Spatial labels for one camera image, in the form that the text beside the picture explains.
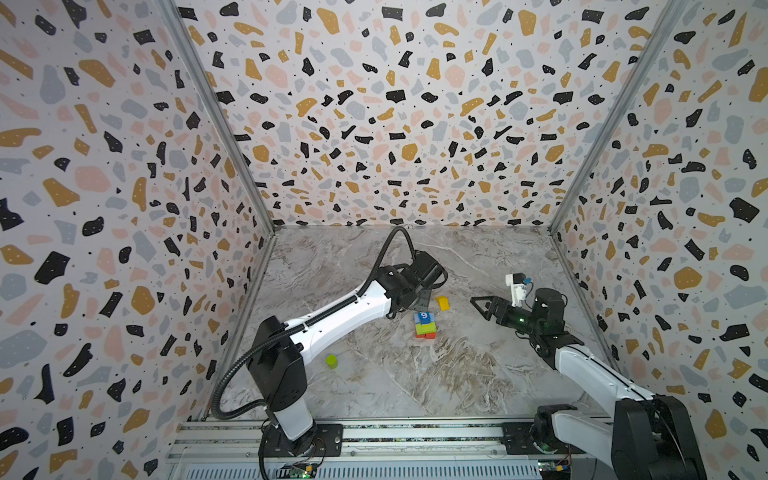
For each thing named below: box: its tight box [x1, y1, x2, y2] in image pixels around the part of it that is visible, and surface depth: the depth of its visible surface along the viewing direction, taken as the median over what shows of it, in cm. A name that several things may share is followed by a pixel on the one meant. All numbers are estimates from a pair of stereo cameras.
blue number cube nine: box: [418, 311, 431, 325], surface depth 89 cm
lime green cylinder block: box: [325, 354, 339, 369], surface depth 87 cm
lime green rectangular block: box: [415, 322, 437, 335], surface depth 92 cm
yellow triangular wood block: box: [436, 295, 451, 311], surface depth 101 cm
